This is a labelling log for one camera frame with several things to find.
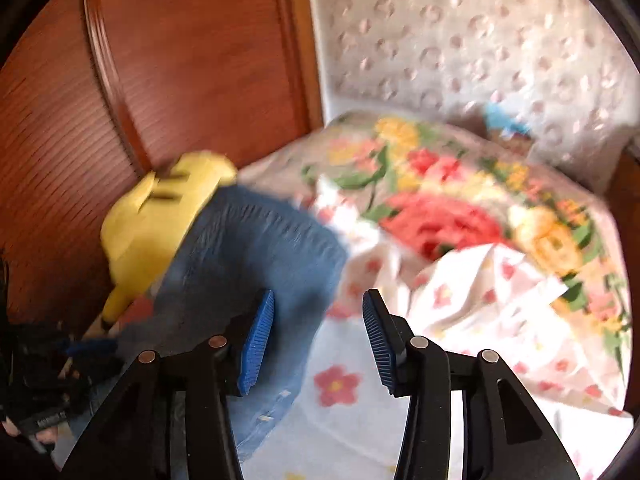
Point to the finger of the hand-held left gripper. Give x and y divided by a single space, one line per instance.
87 346
95 372

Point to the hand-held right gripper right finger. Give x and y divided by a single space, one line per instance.
380 345

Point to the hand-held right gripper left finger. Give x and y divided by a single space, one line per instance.
255 345

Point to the blue denim pants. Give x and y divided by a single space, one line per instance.
250 250

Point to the person's left hand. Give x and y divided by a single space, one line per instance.
47 435

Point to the white flower-print sheet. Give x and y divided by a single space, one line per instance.
350 440

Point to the yellow plush toy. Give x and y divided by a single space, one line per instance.
145 230

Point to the light blue bag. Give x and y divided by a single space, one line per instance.
502 115

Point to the brown wooden wardrobe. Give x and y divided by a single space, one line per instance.
175 60

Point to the circle-patterned wall cloth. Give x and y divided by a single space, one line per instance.
475 35

